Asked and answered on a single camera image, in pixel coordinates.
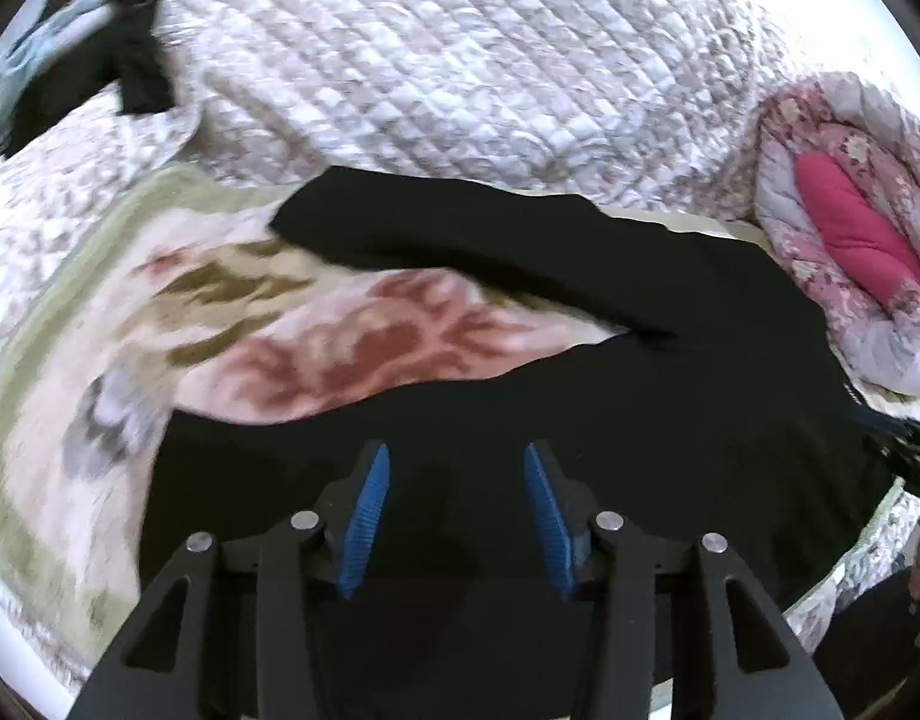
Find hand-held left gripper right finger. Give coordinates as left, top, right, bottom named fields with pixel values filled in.
left=523, top=441, right=843, bottom=720

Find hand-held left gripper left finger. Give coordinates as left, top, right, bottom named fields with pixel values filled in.
left=65, top=441, right=392, bottom=720

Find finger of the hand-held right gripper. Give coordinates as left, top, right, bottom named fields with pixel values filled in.
left=859, top=406, right=920, bottom=462

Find black pants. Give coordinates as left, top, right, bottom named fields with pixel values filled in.
left=140, top=165, right=911, bottom=720

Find person's dark clothing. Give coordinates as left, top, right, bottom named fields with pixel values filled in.
left=831, top=568, right=920, bottom=695

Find pink floral comforter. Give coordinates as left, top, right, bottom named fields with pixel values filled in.
left=752, top=71, right=920, bottom=398

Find floral fleece blanket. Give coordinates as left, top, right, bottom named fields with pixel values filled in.
left=0, top=165, right=776, bottom=698

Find quilted beige bedspread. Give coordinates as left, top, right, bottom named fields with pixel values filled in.
left=0, top=0, right=920, bottom=653

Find black garment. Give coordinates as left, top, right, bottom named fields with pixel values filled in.
left=10, top=0, right=179, bottom=158

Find light blue garment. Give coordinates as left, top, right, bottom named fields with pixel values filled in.
left=0, top=0, right=112, bottom=151

